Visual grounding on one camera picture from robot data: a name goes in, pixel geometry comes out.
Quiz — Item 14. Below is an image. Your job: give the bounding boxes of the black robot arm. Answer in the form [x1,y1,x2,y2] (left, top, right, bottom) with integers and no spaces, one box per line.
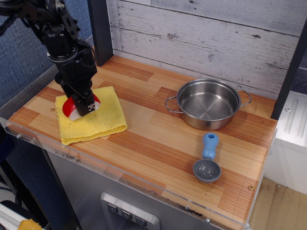
[0,0,100,121]

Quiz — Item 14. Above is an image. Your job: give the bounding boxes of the black vertical post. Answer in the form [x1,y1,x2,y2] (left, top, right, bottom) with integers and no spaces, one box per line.
[87,0,113,66]
[271,21,307,120]

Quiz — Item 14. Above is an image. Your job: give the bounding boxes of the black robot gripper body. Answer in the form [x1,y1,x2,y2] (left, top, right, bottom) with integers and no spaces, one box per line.
[48,49,97,96]

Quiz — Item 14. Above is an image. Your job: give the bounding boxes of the black and yellow floor object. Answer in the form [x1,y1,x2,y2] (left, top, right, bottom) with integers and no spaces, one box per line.
[0,200,44,230]

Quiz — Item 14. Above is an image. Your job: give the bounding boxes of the blue and grey scoop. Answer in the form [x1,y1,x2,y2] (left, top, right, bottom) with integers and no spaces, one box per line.
[193,133,222,184]

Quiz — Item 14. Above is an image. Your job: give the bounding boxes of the clear acrylic edge guard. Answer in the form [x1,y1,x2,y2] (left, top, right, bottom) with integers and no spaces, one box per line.
[1,108,277,230]

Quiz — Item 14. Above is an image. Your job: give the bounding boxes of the silver dispenser button panel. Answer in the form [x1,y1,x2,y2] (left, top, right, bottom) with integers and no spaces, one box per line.
[100,192,160,230]

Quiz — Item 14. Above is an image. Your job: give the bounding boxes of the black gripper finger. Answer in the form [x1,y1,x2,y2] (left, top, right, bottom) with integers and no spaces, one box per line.
[55,73,72,98]
[71,92,95,117]

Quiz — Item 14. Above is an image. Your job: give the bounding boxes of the folded yellow cloth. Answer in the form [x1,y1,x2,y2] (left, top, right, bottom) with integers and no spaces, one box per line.
[55,86,128,145]

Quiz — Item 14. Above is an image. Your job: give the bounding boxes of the white ribbed side unit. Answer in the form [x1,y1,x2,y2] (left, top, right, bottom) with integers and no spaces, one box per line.
[264,91,307,194]

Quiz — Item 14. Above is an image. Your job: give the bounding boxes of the black right vertical post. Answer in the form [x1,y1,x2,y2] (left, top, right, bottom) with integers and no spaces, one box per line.
[271,21,307,120]

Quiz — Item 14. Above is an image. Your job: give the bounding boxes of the black left vertical post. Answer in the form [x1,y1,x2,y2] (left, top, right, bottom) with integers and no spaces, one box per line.
[87,0,113,66]

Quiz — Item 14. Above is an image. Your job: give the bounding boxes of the small stainless steel pot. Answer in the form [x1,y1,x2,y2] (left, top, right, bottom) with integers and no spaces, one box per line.
[165,79,252,130]

